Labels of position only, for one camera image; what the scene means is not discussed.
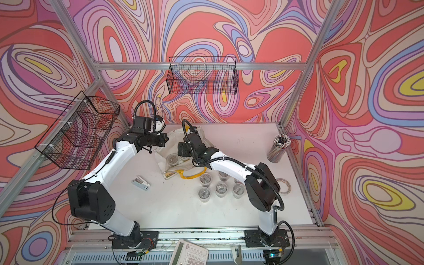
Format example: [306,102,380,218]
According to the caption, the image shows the tape roll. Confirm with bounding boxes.
[277,178,292,195]

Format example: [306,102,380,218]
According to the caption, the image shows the pencil holder with pencils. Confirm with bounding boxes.
[267,134,291,163]

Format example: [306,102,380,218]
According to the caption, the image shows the seed jar removed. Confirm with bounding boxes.
[219,171,229,182]
[233,183,246,199]

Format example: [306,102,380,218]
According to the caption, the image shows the left wire basket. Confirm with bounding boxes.
[35,92,120,170]

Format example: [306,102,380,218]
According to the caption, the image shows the white clip at front rail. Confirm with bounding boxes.
[231,245,242,265]

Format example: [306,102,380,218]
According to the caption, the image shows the silver stapler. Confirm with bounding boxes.
[131,176,151,191]

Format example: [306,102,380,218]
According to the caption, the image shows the wire basket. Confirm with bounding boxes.
[35,92,120,170]
[166,56,239,95]

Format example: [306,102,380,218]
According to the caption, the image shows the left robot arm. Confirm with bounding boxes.
[67,100,168,248]

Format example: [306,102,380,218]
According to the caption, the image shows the seed jar purple label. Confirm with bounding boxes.
[199,173,212,188]

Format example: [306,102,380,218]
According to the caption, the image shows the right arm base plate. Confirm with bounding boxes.
[243,229,290,249]

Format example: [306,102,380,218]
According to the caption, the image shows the white canvas bag yellow handles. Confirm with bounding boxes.
[153,129,207,180]

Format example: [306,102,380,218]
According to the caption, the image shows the seed jar green label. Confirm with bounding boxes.
[198,187,211,203]

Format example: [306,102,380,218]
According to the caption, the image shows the white calculator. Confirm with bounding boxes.
[169,240,209,265]

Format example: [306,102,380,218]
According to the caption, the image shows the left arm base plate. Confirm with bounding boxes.
[111,231,159,251]

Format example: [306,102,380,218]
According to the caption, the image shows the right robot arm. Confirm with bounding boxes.
[178,119,295,248]

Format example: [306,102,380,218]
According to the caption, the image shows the back wire basket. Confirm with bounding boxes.
[166,56,239,95]

